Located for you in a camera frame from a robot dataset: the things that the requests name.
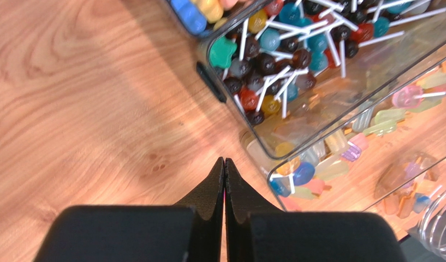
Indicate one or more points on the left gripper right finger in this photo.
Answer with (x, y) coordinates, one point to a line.
(242, 202)

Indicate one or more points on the clear box of lollipops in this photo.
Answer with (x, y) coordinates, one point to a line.
(295, 68)

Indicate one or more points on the clear round jar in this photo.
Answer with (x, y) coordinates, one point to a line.
(430, 227)

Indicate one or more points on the clear box of star candies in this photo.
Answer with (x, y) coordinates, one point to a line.
(206, 18)

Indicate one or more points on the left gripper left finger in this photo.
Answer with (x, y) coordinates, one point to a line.
(207, 202)

